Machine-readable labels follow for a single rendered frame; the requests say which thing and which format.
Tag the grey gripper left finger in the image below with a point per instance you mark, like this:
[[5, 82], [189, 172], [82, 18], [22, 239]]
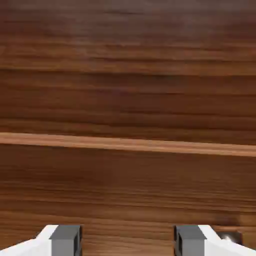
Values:
[[64, 242]]

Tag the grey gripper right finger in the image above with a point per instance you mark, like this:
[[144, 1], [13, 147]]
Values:
[[191, 242]]

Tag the dark wood cabinet door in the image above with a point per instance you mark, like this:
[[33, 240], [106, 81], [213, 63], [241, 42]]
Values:
[[128, 190]]

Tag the dark wood cabinet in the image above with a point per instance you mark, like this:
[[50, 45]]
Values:
[[128, 144]]

